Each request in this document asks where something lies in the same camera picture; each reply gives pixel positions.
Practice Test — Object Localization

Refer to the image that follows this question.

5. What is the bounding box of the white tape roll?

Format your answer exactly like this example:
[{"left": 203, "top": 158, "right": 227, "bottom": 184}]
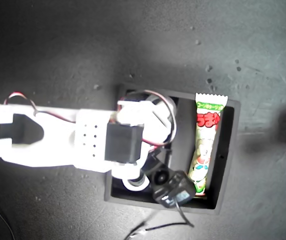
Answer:
[
  {"left": 121, "top": 174, "right": 150, "bottom": 192},
  {"left": 145, "top": 93, "right": 179, "bottom": 126}
]

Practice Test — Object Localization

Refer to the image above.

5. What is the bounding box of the printed wrapper snack bar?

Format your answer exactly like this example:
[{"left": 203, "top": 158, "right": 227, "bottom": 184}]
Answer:
[{"left": 187, "top": 91, "right": 228, "bottom": 197}]

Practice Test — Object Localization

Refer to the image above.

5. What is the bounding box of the black compartment tray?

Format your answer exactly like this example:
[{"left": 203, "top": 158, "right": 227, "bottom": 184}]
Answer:
[{"left": 104, "top": 82, "right": 241, "bottom": 217}]

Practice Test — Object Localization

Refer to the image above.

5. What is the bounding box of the black camera cable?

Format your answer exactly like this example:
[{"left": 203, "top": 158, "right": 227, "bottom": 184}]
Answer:
[{"left": 124, "top": 198, "right": 195, "bottom": 240}]

